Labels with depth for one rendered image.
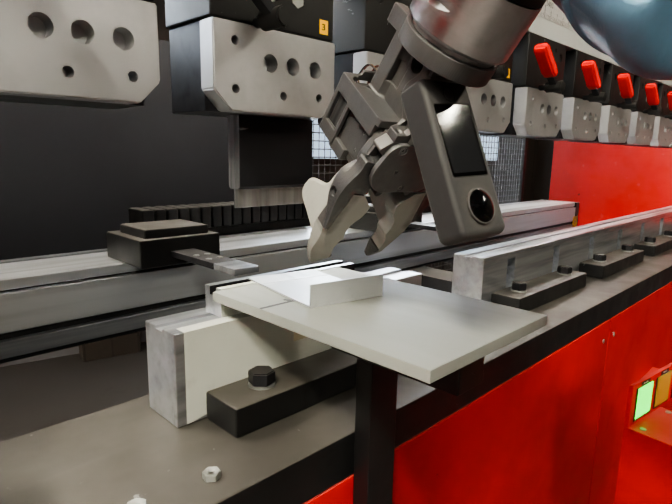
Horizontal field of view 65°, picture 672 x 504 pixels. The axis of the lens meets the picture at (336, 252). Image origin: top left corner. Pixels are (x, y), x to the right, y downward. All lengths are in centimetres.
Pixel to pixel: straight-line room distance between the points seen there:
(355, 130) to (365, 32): 24
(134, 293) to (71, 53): 42
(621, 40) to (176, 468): 43
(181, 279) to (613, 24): 68
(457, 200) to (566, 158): 236
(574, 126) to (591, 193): 152
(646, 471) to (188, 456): 60
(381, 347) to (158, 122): 78
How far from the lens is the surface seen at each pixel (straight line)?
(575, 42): 116
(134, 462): 51
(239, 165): 55
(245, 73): 52
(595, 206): 266
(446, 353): 39
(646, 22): 24
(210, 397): 55
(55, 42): 44
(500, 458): 84
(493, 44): 36
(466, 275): 94
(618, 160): 263
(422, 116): 37
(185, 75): 55
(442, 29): 36
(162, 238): 74
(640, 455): 85
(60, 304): 75
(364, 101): 40
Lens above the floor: 114
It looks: 11 degrees down
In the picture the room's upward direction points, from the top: 1 degrees clockwise
